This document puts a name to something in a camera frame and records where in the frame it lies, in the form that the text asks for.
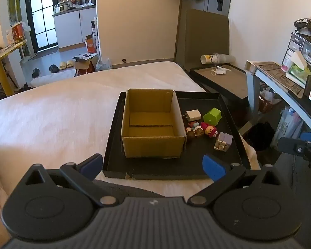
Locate green hexagonal toy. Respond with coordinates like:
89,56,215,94
203,107,222,126

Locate grey desk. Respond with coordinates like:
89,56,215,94
245,60,311,133

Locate white face mask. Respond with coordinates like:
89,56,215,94
211,67,232,76

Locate black bag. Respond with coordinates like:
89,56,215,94
245,122,275,151

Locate purple cube toy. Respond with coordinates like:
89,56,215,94
214,132,234,151

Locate green tissue pack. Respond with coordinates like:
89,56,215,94
285,51,311,85

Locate open cardboard floor box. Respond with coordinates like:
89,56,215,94
73,52,99,77

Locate clear plastic bag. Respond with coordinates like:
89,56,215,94
95,57,112,71

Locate white floor mat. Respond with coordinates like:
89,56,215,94
31,71,75,87

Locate yellow table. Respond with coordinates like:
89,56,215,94
0,40,28,96

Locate white kitchen cabinet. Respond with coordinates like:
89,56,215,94
52,6,97,50

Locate pink bear figure toy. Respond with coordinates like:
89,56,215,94
200,122,219,138

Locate white charger plug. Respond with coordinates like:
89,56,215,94
183,110,203,122

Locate patterned desk mat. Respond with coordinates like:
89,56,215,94
254,62,304,98

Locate white plastic bag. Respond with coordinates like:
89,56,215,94
275,106,305,146

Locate brown cardboard panel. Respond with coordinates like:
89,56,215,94
176,8,230,69

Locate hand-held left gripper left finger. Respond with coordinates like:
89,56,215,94
23,154,119,208

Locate black tray with cardboard liner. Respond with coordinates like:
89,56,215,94
189,63,249,107

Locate black framed glass door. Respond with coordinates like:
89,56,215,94
26,0,59,48

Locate orange box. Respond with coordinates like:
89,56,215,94
85,34,97,53

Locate red basket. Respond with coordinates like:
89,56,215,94
259,93,275,113

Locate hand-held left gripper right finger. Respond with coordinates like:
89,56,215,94
187,154,285,205

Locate dark chain bag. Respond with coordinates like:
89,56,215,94
294,18,311,35

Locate brown small toy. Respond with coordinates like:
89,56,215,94
185,121,205,140

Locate red and white box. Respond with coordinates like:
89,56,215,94
12,23,26,44

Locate desktop drawer organiser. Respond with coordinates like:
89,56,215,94
284,32,311,69

